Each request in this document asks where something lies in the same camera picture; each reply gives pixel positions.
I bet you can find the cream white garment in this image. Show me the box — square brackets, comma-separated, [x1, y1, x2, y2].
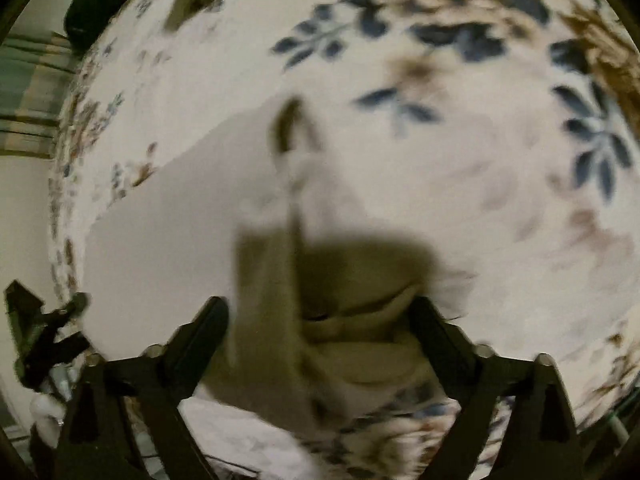
[82, 96, 445, 440]

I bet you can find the striped green curtain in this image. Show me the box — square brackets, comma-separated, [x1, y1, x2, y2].
[1, 32, 78, 158]

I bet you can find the floral cream bed blanket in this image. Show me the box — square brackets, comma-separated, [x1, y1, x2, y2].
[49, 0, 639, 479]

